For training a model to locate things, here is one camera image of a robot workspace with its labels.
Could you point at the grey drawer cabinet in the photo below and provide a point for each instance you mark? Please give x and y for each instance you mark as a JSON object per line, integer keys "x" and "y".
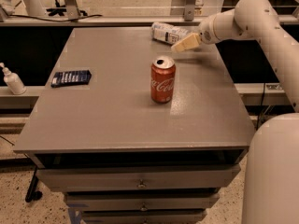
{"x": 120, "y": 158}

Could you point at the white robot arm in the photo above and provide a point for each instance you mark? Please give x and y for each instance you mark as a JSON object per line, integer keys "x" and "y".
{"x": 271, "y": 188}

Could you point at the red Coca-Cola can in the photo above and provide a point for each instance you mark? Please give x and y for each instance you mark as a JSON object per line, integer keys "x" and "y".
{"x": 162, "y": 81}

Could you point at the grey metal frame post left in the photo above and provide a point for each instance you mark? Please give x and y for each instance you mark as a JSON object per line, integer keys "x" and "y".
{"x": 72, "y": 9}

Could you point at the clear plastic bottle blue label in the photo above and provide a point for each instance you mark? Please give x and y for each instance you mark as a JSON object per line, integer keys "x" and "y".
{"x": 167, "y": 33}

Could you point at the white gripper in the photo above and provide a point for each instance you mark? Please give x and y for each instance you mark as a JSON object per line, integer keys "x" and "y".
{"x": 209, "y": 34}

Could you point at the grey metal frame post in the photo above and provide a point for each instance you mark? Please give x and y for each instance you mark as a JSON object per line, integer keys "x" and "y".
{"x": 189, "y": 10}
{"x": 72, "y": 9}

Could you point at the white pump dispenser bottle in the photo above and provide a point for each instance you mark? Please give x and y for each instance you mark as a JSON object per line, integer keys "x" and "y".
{"x": 13, "y": 81}

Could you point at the grey metal frame post right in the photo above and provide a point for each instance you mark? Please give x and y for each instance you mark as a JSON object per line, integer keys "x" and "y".
{"x": 189, "y": 10}

